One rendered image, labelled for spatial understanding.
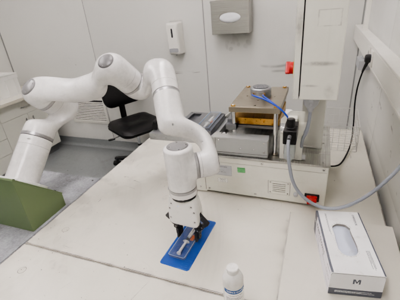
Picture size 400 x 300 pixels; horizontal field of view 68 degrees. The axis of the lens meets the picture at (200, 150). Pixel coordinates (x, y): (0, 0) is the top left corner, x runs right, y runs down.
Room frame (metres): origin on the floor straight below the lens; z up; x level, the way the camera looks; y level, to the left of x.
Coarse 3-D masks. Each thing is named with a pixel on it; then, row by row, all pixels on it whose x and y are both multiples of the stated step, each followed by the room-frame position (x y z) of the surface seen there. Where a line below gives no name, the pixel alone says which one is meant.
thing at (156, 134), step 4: (224, 120) 1.24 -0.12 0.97; (224, 124) 1.19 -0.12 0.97; (220, 128) 1.16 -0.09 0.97; (224, 128) 1.19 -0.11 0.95; (152, 132) 1.18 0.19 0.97; (156, 132) 1.18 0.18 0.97; (160, 132) 1.17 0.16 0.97; (152, 136) 1.17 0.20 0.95; (156, 136) 1.17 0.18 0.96; (160, 136) 1.16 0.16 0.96; (164, 136) 1.15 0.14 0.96; (168, 136) 1.14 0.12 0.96; (172, 136) 1.14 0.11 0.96; (176, 136) 1.13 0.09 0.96; (168, 140) 1.15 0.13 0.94; (172, 140) 1.14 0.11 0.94; (176, 140) 1.13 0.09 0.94; (180, 140) 1.12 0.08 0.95; (184, 140) 1.12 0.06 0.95; (188, 140) 1.11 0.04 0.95
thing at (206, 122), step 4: (212, 112) 1.26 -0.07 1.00; (216, 112) 1.26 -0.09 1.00; (220, 112) 1.25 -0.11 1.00; (208, 116) 1.22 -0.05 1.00; (212, 116) 1.22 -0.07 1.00; (216, 116) 1.21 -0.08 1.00; (204, 120) 1.18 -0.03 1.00; (208, 120) 1.17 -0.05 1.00; (212, 120) 1.17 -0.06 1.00; (200, 124) 1.13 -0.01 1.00; (204, 124) 1.13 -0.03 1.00; (208, 124) 1.13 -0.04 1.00
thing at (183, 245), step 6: (186, 228) 0.79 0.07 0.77; (192, 228) 0.79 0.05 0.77; (186, 234) 0.76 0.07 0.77; (192, 234) 0.76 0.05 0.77; (180, 240) 0.73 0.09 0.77; (186, 240) 0.73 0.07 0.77; (192, 240) 0.73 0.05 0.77; (174, 246) 0.71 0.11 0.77; (180, 246) 0.71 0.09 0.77; (186, 246) 0.70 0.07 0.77; (174, 252) 0.68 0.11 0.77; (180, 252) 0.68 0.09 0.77; (186, 252) 0.68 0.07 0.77
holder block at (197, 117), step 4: (192, 112) 1.31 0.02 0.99; (196, 112) 1.31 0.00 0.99; (200, 112) 1.30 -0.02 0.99; (204, 112) 1.30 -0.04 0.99; (208, 112) 1.29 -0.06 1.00; (188, 116) 1.27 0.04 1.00; (192, 116) 1.29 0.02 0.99; (196, 116) 1.30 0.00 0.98; (200, 116) 1.26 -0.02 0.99; (204, 116) 1.25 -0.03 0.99; (220, 116) 1.23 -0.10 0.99; (224, 116) 1.26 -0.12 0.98; (192, 120) 1.25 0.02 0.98; (196, 120) 1.21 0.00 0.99; (200, 120) 1.21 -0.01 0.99; (220, 120) 1.20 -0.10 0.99; (216, 124) 1.15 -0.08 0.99; (220, 124) 1.20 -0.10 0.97; (212, 128) 1.11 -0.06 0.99; (216, 128) 1.14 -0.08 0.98; (208, 132) 1.09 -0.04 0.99; (212, 132) 1.10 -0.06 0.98
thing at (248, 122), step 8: (240, 112) 1.08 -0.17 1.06; (248, 112) 1.07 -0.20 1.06; (280, 112) 1.04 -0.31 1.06; (240, 120) 1.03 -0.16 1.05; (248, 120) 1.02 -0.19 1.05; (256, 120) 1.01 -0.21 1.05; (264, 120) 1.00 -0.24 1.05; (272, 120) 0.99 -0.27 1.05; (280, 120) 1.01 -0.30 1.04; (256, 128) 1.01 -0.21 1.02; (264, 128) 1.00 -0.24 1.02; (272, 128) 0.99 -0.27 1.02
